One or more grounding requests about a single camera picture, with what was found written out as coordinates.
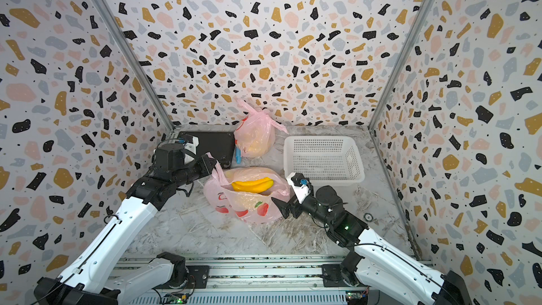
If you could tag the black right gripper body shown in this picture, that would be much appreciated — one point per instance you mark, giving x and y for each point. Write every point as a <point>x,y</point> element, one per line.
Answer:
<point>312,210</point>

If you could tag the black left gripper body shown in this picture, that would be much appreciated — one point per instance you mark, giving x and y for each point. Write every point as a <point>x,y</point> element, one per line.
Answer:
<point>192,170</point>

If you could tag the pink plastic bag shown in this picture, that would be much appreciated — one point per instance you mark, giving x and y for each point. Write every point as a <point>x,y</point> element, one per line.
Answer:
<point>248,207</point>
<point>255,135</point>

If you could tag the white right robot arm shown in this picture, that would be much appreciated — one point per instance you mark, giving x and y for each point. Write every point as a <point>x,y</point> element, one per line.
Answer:
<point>371,260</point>

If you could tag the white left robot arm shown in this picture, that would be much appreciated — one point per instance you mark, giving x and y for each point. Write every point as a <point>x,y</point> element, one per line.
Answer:
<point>87,280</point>

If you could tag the white perforated plastic basket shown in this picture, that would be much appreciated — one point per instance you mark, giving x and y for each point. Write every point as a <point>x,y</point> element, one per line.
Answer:
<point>324,160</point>

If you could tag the black ribbed carry case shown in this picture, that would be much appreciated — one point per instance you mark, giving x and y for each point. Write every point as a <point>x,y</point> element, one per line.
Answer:
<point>220,144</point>

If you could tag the blue cylindrical tube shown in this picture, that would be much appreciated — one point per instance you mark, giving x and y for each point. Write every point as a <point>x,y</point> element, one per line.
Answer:
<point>238,156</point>

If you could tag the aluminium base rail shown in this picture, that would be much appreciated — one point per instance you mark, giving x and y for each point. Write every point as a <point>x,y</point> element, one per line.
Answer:
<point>260,274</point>

